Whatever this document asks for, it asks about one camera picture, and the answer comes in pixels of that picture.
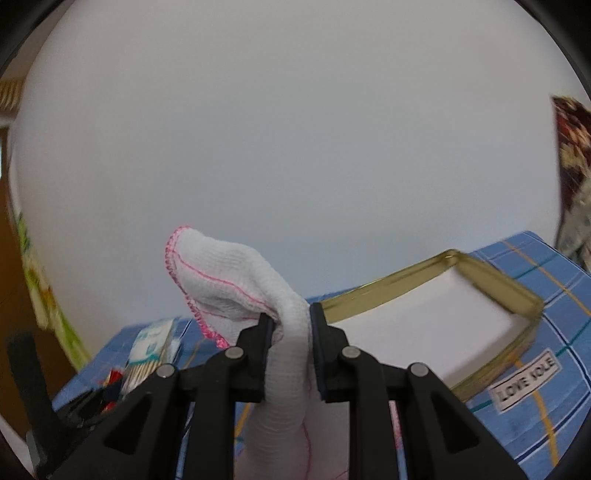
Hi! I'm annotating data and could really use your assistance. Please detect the cotton swab packet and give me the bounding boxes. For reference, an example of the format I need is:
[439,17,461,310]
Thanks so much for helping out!
[120,318,181,397]

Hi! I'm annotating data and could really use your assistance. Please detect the white glove pink trim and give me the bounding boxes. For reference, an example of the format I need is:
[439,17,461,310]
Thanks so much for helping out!
[163,225,403,480]

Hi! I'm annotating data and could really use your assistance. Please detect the red fabric item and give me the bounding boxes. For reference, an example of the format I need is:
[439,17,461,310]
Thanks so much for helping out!
[100,369,123,413]

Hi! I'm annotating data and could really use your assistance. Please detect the blue plaid tablecloth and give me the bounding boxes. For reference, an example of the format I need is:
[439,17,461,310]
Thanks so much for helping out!
[53,231,590,479]

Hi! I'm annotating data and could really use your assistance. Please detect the green yellow hanging cloth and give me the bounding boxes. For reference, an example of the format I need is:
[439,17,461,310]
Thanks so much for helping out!
[16,213,91,372]

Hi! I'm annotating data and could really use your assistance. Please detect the brown wooden door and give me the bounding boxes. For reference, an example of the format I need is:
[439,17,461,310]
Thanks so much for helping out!
[0,128,77,439]

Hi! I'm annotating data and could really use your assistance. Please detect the gold metal tin tray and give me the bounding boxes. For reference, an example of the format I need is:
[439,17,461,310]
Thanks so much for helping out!
[321,250,544,401]

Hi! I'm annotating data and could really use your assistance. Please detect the red patterned hanging cloth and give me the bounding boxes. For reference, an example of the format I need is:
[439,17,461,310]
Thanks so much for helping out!
[552,96,590,272]

